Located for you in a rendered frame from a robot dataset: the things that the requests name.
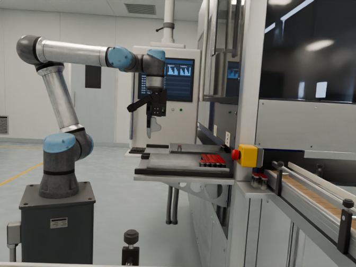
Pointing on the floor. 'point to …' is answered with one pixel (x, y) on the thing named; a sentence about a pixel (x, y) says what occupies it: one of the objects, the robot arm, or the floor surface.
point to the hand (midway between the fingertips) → (148, 135)
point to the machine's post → (246, 126)
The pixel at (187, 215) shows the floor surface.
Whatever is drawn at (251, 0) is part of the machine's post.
